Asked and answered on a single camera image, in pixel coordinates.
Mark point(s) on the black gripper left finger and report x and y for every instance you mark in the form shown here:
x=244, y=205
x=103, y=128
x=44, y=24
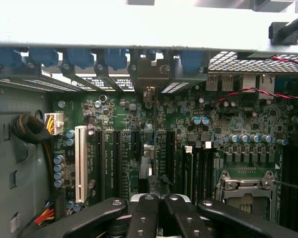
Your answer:
x=144, y=218

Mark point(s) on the white PCI expansion slot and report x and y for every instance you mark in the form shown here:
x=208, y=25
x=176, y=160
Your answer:
x=80, y=163

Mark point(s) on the silver network port block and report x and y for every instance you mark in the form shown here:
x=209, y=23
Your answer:
x=266, y=85

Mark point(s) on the white power connector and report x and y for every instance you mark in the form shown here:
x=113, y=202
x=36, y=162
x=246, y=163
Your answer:
x=58, y=124

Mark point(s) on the thin metal locking lever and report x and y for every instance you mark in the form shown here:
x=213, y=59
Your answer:
x=290, y=185

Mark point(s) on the small silver port block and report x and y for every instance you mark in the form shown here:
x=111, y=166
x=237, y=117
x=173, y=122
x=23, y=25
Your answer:
x=249, y=84

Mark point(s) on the black grey open PC case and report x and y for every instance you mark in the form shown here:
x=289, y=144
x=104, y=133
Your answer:
x=89, y=24

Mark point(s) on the black RAM slot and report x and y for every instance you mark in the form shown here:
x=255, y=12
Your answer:
x=293, y=186
x=198, y=173
x=211, y=173
x=205, y=173
x=284, y=186

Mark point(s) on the metal CPU socket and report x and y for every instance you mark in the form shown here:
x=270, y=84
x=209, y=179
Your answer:
x=238, y=184

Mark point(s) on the installed black RAM stick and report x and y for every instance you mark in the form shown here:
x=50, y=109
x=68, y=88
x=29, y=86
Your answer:
x=188, y=173

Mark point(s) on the short black expansion slot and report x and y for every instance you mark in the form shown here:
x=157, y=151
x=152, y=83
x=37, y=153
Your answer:
x=135, y=141

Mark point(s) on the perforated metal slot cover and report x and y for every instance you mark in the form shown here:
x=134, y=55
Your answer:
x=175, y=88
x=57, y=86
x=15, y=84

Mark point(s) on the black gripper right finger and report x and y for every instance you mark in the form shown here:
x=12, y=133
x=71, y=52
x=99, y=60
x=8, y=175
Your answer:
x=188, y=220

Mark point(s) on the green motherboard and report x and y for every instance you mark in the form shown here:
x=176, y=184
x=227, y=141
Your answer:
x=129, y=116

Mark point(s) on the silver USB port block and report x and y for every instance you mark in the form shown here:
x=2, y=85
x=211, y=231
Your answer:
x=219, y=83

